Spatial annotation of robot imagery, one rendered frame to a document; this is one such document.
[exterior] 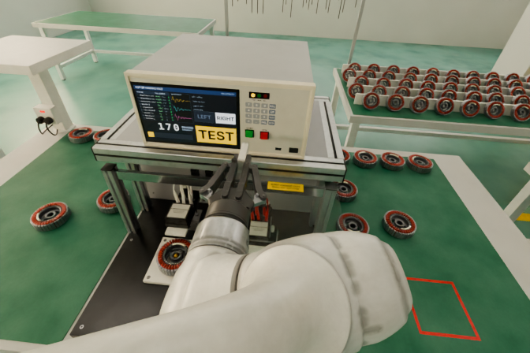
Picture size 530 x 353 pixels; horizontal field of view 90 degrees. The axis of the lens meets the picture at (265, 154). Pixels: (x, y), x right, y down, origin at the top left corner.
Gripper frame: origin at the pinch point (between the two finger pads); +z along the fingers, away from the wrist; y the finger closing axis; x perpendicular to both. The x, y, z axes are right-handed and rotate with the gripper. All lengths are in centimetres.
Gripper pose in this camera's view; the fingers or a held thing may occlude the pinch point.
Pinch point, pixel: (243, 156)
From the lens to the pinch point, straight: 60.3
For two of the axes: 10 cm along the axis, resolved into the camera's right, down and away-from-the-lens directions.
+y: 10.0, 0.9, -0.4
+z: 0.9, -6.0, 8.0
